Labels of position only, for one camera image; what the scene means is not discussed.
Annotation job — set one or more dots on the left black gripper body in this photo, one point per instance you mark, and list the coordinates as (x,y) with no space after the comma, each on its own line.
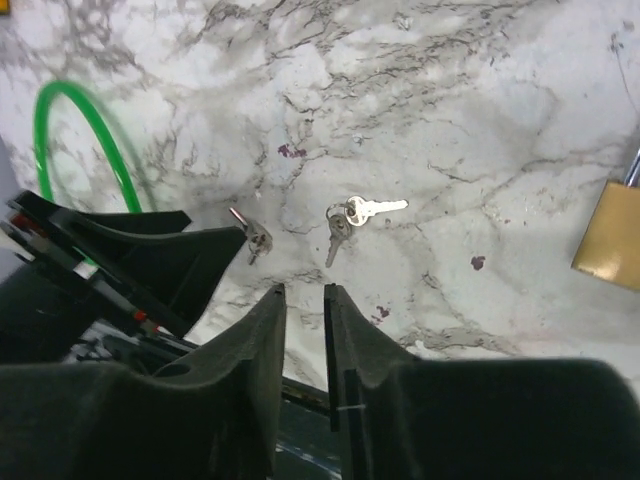
(40,322)

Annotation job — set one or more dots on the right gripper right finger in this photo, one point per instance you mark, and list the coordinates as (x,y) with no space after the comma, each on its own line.
(398,416)

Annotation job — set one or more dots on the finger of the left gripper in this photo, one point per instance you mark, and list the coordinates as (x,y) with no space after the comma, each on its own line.
(126,267)

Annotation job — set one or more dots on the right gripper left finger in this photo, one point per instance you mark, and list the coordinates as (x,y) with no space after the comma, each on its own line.
(212,414)

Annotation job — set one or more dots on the green cable lock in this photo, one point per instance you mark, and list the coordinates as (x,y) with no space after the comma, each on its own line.
(75,151)

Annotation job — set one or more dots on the small silver key bunch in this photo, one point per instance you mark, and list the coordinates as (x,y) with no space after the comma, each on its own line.
(260,242)

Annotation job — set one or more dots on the silver padlock keys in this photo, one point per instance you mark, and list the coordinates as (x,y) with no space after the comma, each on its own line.
(356,211)

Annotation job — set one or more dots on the brass padlock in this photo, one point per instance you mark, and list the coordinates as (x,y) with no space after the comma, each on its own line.
(609,249)

